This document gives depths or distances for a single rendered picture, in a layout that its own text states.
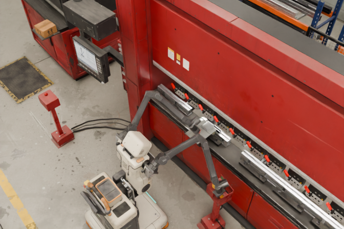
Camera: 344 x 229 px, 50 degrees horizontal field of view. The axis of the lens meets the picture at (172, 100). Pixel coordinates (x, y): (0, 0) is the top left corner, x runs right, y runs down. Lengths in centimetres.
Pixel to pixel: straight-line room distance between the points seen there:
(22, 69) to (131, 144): 341
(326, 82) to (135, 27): 183
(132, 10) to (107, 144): 208
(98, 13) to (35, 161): 222
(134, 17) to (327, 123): 188
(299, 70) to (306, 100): 24
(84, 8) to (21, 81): 263
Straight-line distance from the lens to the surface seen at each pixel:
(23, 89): 586
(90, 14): 355
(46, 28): 500
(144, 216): 399
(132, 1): 336
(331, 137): 276
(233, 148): 374
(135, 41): 361
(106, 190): 345
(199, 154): 397
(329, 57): 264
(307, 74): 254
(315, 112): 270
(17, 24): 728
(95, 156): 479
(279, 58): 261
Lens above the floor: 387
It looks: 47 degrees down
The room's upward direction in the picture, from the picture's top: straight up
